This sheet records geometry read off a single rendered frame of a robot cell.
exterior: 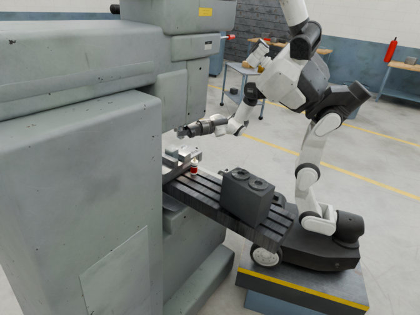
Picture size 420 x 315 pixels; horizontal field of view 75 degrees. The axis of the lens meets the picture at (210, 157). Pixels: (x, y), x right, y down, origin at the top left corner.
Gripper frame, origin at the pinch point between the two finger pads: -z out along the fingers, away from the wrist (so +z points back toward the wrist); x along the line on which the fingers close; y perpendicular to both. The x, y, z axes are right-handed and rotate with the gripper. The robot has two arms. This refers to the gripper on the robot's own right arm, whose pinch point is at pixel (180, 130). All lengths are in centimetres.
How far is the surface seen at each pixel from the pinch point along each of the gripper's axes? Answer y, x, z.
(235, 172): 7.5, 35.6, 12.5
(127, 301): 53, 46, -45
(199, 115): -11.6, 8.4, 5.7
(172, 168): 20.3, 3.2, -6.0
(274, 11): -35, -569, 554
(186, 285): 103, 21, -3
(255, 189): 8, 49, 14
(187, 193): 27.4, 18.4, -4.1
